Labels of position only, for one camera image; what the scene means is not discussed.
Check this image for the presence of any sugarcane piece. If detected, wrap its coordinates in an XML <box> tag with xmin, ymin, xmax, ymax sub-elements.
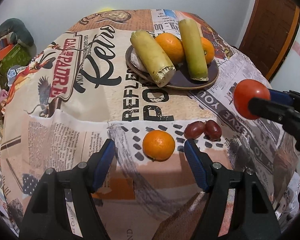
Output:
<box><xmin>130</xmin><ymin>30</ymin><xmax>175</xmax><ymax>88</ymax></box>
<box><xmin>178</xmin><ymin>18</ymin><xmax>209</xmax><ymax>82</ymax></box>

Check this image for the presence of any large orange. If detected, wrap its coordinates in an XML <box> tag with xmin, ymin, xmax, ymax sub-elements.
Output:
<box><xmin>155</xmin><ymin>33</ymin><xmax>185</xmax><ymax>65</ymax></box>
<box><xmin>201</xmin><ymin>37</ymin><xmax>215</xmax><ymax>64</ymax></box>

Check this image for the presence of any retro newspaper print tablecloth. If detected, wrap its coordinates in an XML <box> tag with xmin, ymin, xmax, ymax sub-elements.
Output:
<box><xmin>0</xmin><ymin>9</ymin><xmax>300</xmax><ymax>239</ymax></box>

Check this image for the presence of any red tomato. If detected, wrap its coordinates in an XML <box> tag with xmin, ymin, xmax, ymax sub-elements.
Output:
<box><xmin>234</xmin><ymin>79</ymin><xmax>270</xmax><ymax>120</ymax></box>

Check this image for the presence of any white wardrobe heart door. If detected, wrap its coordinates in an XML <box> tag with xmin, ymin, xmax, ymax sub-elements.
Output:
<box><xmin>270</xmin><ymin>26</ymin><xmax>300</xmax><ymax>92</ymax></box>

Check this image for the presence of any yellow foam hoop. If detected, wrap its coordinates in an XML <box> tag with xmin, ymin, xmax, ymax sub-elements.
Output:
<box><xmin>98</xmin><ymin>7</ymin><xmax>114</xmax><ymax>12</ymax></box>

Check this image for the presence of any grey plush pillow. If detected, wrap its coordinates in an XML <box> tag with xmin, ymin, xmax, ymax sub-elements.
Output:
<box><xmin>0</xmin><ymin>18</ymin><xmax>34</xmax><ymax>47</ymax></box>

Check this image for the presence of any brown wooden door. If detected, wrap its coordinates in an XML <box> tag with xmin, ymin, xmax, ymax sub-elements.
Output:
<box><xmin>239</xmin><ymin>0</ymin><xmax>300</xmax><ymax>81</ymax></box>

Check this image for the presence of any dark red grape right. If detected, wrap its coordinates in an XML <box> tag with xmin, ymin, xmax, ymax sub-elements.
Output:
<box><xmin>204</xmin><ymin>120</ymin><xmax>222</xmax><ymax>140</ymax></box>

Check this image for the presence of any small tangerine left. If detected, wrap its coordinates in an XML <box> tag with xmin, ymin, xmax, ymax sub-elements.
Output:
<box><xmin>142</xmin><ymin>130</ymin><xmax>175</xmax><ymax>161</ymax></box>

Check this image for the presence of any green gift bag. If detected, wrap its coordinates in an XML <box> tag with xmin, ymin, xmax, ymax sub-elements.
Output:
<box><xmin>0</xmin><ymin>44</ymin><xmax>31</xmax><ymax>82</ymax></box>

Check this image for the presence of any dark red grape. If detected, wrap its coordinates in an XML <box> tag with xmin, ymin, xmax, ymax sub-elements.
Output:
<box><xmin>184</xmin><ymin>121</ymin><xmax>205</xmax><ymax>139</ymax></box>
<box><xmin>204</xmin><ymin>120</ymin><xmax>222</xmax><ymax>140</ymax></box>

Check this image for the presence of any dark purple plate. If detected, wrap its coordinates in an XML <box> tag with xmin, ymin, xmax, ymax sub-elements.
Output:
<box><xmin>126</xmin><ymin>46</ymin><xmax>219</xmax><ymax>90</ymax></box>

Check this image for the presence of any dark red grape left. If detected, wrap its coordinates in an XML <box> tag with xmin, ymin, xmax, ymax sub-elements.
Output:
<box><xmin>184</xmin><ymin>121</ymin><xmax>205</xmax><ymax>139</ymax></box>

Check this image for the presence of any peeled pomelo segment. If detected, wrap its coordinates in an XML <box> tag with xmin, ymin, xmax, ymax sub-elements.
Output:
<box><xmin>130</xmin><ymin>48</ymin><xmax>148</xmax><ymax>73</ymax></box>

